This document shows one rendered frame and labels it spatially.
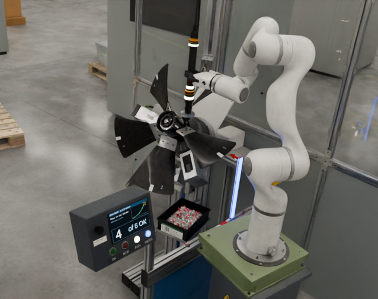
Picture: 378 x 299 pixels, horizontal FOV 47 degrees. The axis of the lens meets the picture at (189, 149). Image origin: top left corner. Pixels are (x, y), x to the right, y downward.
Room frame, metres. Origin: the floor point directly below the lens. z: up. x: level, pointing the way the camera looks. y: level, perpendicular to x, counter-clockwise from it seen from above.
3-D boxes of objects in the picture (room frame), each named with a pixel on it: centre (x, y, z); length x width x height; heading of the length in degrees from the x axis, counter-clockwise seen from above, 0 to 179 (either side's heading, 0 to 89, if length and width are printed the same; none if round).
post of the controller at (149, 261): (1.34, 0.12, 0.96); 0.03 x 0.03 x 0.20; 47
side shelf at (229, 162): (2.45, -0.27, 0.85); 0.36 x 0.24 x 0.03; 47
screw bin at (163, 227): (1.71, -0.01, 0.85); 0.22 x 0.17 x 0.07; 151
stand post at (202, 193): (2.31, -0.11, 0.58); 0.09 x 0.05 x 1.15; 47
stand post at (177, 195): (2.14, 0.05, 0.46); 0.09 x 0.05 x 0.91; 47
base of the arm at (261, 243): (1.35, -0.31, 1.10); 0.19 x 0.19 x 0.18
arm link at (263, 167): (1.34, -0.28, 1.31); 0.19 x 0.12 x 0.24; 109
